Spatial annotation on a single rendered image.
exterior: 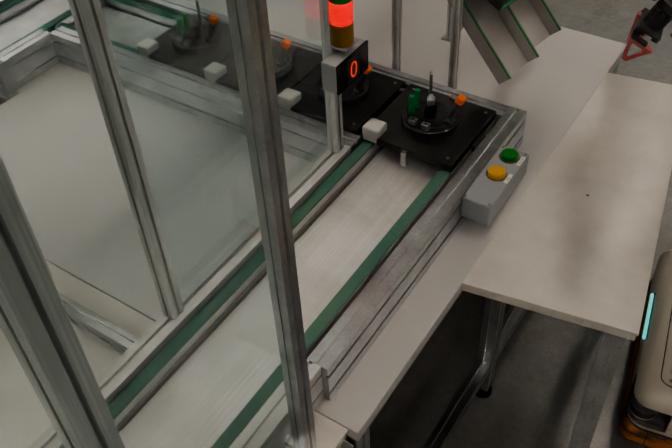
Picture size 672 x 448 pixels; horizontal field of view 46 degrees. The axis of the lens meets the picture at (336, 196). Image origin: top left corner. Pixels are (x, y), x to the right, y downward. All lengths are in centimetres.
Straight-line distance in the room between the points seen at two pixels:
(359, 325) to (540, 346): 129
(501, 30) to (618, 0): 250
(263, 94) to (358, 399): 80
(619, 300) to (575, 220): 24
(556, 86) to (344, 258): 90
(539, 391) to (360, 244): 109
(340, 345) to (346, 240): 31
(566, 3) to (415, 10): 198
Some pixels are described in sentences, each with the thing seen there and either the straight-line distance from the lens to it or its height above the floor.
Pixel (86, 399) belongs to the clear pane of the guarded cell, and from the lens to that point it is 87.
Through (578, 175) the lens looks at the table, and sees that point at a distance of 200.
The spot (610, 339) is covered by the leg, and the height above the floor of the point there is 80.
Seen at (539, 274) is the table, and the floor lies 86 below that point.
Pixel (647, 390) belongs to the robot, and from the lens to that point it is 236.
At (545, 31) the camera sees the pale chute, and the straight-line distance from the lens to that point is 225.
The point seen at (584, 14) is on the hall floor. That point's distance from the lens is 440.
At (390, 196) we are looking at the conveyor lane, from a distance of 180.
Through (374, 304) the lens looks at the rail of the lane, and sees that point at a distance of 153.
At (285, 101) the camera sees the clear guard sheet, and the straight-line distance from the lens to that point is 161.
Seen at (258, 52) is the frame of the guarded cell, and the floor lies 170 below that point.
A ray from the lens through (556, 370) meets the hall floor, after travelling 267.
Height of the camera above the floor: 214
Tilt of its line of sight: 43 degrees down
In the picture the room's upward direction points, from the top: 3 degrees counter-clockwise
